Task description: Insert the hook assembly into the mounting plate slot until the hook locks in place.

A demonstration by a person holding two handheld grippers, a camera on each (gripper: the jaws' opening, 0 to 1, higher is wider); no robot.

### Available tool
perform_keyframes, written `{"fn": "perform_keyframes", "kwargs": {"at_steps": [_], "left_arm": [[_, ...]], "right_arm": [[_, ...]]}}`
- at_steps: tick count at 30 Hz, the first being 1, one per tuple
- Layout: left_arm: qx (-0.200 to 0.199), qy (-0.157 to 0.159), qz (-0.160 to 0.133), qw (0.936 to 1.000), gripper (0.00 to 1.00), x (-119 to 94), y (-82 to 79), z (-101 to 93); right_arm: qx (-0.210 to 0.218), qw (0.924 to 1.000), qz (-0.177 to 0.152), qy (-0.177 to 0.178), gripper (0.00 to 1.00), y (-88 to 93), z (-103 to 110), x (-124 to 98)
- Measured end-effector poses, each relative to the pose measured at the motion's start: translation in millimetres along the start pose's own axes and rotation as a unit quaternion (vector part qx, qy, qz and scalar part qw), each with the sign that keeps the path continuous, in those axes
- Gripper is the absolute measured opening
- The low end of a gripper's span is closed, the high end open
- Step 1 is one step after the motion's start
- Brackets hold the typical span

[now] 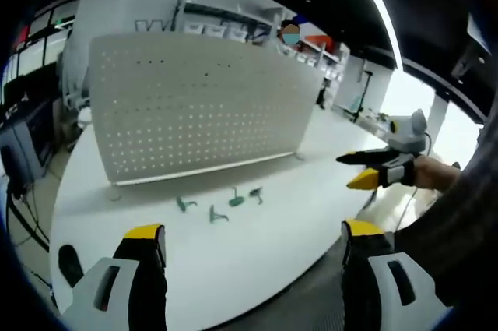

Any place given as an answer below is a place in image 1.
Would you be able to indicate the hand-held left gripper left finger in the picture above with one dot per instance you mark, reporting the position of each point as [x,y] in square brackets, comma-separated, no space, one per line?
[97,288]

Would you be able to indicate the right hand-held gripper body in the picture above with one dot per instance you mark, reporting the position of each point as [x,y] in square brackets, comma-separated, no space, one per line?
[408,134]

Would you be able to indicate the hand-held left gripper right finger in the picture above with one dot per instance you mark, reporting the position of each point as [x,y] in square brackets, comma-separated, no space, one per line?
[397,288]

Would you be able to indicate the green hook assembly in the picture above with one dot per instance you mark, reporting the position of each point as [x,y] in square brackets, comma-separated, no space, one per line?
[183,205]
[257,193]
[214,215]
[236,201]

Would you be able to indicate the white perforated mounting plate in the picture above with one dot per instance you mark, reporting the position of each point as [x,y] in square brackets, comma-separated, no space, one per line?
[202,113]

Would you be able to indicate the person's right hand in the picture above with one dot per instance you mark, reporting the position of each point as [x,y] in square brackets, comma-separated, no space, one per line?
[433,173]

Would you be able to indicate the black oval object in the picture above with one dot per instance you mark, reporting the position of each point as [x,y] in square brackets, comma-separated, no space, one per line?
[71,265]

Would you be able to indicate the kick scooter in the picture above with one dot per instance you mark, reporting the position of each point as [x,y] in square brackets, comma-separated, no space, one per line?
[360,101]

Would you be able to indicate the white shelf with bins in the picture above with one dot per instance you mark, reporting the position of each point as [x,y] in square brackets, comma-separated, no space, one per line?
[325,60]

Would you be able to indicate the ceiling light strip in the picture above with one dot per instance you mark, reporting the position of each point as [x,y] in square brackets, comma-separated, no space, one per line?
[379,0]

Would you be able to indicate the dark equipment cabinet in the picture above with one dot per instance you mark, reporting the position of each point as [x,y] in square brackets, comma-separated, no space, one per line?
[25,144]

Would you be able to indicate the metal shelving rack with bins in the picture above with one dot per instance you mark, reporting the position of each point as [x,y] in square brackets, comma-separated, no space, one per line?
[225,19]

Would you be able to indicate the white pillar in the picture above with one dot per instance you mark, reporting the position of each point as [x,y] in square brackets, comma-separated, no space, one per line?
[99,4]

